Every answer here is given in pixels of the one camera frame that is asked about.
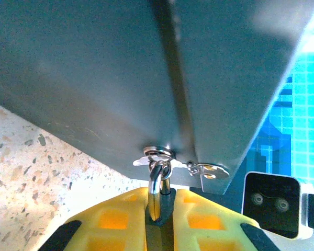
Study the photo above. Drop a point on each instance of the silver box latch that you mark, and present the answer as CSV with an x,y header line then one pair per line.
x,y
157,151

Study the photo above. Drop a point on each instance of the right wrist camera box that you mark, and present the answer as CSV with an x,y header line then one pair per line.
x,y
272,204

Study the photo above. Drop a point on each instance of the small padlock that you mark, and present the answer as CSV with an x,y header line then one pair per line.
x,y
154,193

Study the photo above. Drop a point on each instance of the painted tin box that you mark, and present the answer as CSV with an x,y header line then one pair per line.
x,y
94,78

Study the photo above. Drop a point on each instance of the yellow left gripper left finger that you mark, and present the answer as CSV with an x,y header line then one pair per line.
x,y
120,209

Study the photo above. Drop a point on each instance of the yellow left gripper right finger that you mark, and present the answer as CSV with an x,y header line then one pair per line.
x,y
183,204

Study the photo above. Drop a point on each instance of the silver padlock key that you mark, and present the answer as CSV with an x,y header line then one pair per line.
x,y
214,172

